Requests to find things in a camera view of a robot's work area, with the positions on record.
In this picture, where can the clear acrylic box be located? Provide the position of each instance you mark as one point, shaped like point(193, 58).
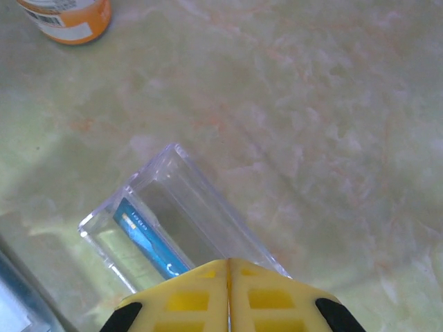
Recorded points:
point(194, 207)

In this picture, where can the clear plastic box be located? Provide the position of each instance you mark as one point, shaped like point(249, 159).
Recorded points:
point(17, 301)

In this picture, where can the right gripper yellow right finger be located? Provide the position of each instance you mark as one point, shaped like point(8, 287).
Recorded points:
point(270, 297)

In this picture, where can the blue red small packet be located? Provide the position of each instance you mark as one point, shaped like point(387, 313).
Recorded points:
point(145, 235)

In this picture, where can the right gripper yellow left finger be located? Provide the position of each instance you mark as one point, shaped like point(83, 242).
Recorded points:
point(194, 297)

